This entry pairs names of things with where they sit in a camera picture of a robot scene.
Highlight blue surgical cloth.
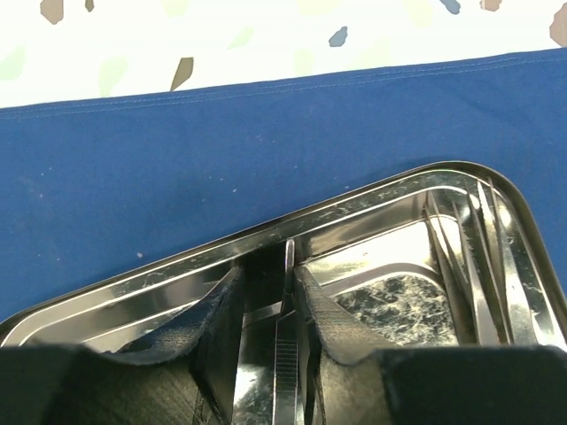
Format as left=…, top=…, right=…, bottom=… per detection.
left=1, top=49, right=566, bottom=318

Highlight steel scalpel handle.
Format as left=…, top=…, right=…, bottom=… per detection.
left=272, top=239, right=299, bottom=425

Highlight steel tweezers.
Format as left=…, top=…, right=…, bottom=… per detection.
left=477, top=181, right=537, bottom=345
left=451, top=197, right=510, bottom=345

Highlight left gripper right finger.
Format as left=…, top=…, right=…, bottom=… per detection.
left=294, top=267, right=566, bottom=424

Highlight steel instrument tray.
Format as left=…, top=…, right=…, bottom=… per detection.
left=1, top=162, right=566, bottom=424

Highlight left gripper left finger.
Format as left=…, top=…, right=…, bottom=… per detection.
left=1, top=267, right=244, bottom=424

